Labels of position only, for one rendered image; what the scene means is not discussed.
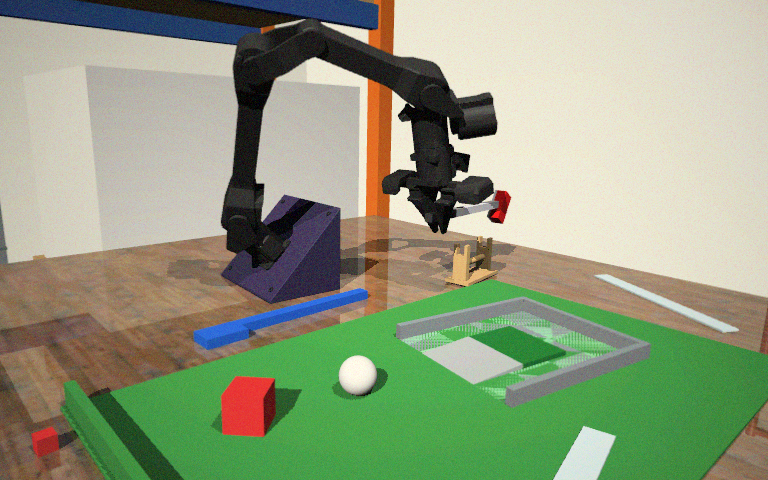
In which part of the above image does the light grey flat bar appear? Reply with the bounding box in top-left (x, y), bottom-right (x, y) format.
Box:
top-left (553, 426), bottom-right (616, 480)
top-left (595, 274), bottom-right (739, 333)

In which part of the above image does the white ball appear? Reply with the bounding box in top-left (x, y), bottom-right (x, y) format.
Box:
top-left (339, 355), bottom-right (377, 395)

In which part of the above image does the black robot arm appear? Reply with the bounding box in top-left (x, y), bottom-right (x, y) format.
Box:
top-left (221, 18), bottom-right (497, 270)

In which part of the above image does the red cube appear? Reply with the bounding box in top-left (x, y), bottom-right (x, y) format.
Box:
top-left (221, 376), bottom-right (276, 437)
top-left (31, 427), bottom-right (59, 457)

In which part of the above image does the red putter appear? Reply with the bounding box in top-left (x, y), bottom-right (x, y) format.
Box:
top-left (425, 190), bottom-right (511, 224)

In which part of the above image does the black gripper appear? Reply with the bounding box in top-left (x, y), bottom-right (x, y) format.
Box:
top-left (382, 143), bottom-right (494, 234)

